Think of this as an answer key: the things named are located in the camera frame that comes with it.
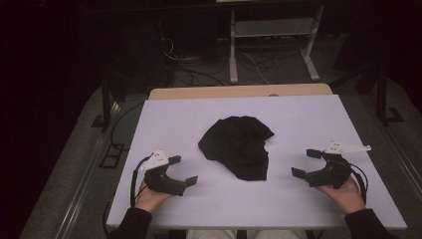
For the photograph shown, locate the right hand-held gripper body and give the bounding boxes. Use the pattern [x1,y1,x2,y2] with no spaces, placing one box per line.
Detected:
[305,139,372,189]

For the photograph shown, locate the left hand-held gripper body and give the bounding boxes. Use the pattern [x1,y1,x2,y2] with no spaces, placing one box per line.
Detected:
[138,148,187,197]

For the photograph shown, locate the black cloth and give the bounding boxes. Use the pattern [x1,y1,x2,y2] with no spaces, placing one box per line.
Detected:
[197,115,276,182]

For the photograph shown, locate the person's left hand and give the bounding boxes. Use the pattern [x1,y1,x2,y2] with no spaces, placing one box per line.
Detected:
[133,178,174,214]

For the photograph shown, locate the person's right hand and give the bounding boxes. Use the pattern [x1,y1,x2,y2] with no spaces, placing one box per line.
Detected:
[315,175,366,215]

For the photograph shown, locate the black metal stand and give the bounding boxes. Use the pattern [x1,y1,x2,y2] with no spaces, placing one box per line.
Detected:
[92,78,115,132]
[373,64,405,126]

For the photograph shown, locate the wooden table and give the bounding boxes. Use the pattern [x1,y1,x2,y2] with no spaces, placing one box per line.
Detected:
[147,83,334,102]

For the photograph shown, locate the dark cabinet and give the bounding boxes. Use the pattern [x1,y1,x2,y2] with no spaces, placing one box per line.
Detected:
[107,18,175,96]

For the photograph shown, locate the white metal stand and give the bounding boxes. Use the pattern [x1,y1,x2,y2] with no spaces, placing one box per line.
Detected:
[228,4,326,85]

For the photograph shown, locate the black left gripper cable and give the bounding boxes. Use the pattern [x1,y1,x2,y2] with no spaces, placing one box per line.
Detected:
[129,154,152,207]

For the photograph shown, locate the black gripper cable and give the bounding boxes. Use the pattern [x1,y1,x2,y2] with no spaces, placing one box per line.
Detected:
[129,154,152,207]
[347,162,369,205]

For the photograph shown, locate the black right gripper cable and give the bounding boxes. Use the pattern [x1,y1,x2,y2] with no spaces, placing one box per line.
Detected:
[347,162,369,205]

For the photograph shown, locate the black floor frame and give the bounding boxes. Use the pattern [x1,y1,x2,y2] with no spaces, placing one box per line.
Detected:
[99,142,125,169]

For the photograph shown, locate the metal floor rail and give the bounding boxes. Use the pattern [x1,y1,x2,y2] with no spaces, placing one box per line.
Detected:
[362,98,422,190]
[54,101,122,239]

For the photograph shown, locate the black floor cables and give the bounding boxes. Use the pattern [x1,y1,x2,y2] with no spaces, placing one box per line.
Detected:
[160,36,232,88]

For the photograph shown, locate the white floor cable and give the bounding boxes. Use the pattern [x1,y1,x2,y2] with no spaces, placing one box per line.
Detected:
[241,52,271,85]

